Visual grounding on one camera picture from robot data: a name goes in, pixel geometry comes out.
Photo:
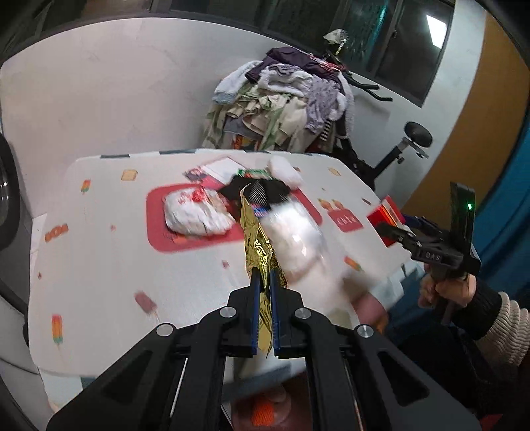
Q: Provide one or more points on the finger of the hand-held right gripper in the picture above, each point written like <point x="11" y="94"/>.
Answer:
<point x="414" y="220"/>
<point x="393" y="234"/>

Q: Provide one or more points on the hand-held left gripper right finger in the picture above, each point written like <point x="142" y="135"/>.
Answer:
<point x="275" y="319"/>

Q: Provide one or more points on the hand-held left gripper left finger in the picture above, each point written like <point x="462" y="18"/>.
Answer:
<point x="255" y="315"/>

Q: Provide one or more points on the red box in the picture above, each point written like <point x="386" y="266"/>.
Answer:
<point x="383" y="213"/>

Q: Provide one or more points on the gold foil wrapper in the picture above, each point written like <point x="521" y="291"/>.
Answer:
<point x="259" y="248"/>

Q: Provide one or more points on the clear plastic bag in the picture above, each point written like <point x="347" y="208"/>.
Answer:
<point x="294" y="236"/>

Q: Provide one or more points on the round bin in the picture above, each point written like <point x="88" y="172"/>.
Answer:
<point x="294" y="408"/>

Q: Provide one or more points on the white bag red print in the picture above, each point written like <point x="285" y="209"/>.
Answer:
<point x="194" y="215"/>

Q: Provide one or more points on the black tissue pack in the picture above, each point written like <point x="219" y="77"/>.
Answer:
<point x="269" y="191"/>

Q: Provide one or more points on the white tissue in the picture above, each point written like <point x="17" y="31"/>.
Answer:
<point x="285" y="168"/>

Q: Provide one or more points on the clear plastic package white card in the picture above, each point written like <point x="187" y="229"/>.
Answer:
<point x="219" y="166"/>

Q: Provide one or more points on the person's right forearm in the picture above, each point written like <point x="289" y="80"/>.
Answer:
<point x="497" y="319"/>

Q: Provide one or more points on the person's right hand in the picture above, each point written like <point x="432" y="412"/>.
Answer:
<point x="451" y="292"/>

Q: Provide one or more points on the blue curtain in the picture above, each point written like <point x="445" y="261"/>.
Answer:
<point x="509" y="232"/>

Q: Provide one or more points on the black exercise bike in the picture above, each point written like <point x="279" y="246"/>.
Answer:
<point x="364" y="161"/>

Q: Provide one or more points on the orange wrapper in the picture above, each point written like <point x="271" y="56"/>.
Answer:
<point x="264" y="412"/>

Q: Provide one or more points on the person's dark clothing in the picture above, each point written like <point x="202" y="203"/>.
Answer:
<point x="447" y="373"/>

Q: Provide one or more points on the green packet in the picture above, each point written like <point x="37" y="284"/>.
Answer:
<point x="252" y="172"/>

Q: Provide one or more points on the printed tablecloth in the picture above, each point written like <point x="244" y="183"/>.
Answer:
<point x="103" y="248"/>

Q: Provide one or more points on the pile of clothes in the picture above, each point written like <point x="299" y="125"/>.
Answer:
<point x="281" y="107"/>

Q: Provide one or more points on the dark window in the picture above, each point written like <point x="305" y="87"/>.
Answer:
<point x="372" y="41"/>

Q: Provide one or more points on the washing machine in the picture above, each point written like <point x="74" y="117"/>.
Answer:
<point x="6" y="194"/>

